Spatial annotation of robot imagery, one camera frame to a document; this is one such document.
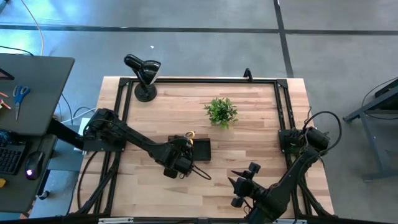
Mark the silver metal bracket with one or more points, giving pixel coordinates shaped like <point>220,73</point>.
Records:
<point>289,221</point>
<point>115,220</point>

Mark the black desk lamp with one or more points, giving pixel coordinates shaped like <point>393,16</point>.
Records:
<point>146,67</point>

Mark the black mesh desk organizer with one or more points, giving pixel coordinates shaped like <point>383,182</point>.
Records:
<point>202,149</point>

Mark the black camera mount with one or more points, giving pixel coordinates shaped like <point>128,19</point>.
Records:
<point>247,74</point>

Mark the black aluminium table frame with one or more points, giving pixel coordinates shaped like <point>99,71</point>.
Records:
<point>202,81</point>

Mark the grey metal cart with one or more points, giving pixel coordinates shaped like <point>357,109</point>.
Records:
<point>370,124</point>

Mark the green plant in white pot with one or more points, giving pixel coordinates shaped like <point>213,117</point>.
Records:
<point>221,112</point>

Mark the black computer mouse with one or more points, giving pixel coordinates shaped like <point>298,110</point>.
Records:
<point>34,165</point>

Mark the dark grey side desk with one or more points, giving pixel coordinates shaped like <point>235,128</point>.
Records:
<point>40,93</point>

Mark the black keyboard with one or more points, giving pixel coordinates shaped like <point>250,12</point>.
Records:
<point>11,158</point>

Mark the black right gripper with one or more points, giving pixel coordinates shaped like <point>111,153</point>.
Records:
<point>247,188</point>

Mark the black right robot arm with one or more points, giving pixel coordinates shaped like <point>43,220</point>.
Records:
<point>280,196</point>

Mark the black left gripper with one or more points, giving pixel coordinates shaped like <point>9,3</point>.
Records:
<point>178,157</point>

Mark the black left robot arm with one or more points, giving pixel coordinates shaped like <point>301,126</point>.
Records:
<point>136,140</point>

